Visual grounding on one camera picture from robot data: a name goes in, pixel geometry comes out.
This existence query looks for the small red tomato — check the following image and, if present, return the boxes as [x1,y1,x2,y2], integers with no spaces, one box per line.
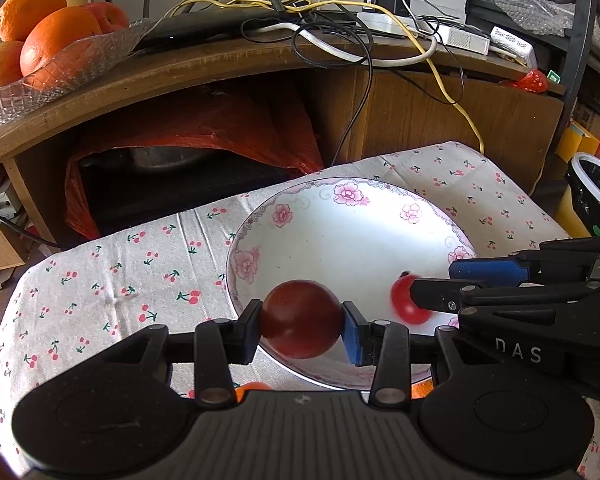
[390,272,431,325]

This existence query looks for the small orange mandarin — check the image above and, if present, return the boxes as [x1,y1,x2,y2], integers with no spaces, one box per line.
[411,378,434,399]
[235,382,272,403]

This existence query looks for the dark red large tomato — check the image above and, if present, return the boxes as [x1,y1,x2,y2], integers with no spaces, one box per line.
[261,280,344,360]

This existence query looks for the yellow trash bin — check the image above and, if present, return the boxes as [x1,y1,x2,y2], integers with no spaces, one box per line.
[554,186,591,238]

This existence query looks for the black bin liner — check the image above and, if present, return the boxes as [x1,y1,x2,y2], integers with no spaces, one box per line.
[565,152,600,236]

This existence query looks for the white floral ceramic bowl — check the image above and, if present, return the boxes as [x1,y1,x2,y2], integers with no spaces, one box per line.
[225,175,477,392]

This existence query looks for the cherry print tablecloth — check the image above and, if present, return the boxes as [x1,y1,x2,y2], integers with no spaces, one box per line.
[0,140,600,480]

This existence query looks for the red crumpled wrapper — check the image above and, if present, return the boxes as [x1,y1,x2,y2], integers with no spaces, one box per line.
[502,68,548,94]

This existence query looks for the white label box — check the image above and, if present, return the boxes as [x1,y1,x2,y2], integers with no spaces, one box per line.
[490,26,538,70]

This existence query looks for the red plastic bag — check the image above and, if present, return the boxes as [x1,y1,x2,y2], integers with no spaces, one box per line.
[64,87,324,240]

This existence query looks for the wooden tv cabinet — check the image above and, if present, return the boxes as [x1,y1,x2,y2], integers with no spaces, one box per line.
[0,39,564,247]

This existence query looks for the white power strip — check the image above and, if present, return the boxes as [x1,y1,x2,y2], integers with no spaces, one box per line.
[356,12,491,55]

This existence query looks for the black metal shelf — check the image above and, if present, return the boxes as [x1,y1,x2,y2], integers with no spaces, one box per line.
[467,0,600,150]

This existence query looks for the black power adapter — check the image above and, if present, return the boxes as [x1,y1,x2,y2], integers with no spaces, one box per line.
[363,0,411,16]

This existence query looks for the glass fruit dish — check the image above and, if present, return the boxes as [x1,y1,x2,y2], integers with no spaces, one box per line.
[0,18,154,126]

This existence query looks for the black wifi router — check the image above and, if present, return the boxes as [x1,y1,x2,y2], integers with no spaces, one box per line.
[134,0,306,52]

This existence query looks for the red apple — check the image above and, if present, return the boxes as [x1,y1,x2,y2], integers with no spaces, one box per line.
[82,1,130,34]

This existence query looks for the large orange front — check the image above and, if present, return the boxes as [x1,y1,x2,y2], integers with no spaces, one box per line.
[19,6,102,76]

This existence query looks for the large orange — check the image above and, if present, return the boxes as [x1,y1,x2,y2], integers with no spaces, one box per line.
[0,0,67,41]
[19,6,102,76]

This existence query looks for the yellow apple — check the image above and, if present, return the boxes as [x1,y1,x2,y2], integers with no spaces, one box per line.
[0,40,23,88]

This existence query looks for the large orange top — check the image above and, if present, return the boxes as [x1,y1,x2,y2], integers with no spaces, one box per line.
[0,0,67,41]

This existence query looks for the black power cable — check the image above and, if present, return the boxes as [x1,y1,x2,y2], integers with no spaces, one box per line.
[239,6,466,167]

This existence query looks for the yellow network cable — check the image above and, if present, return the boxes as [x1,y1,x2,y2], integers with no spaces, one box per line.
[164,0,487,155]

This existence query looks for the white thick cable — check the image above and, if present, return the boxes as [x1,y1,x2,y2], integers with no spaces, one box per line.
[244,22,439,68]

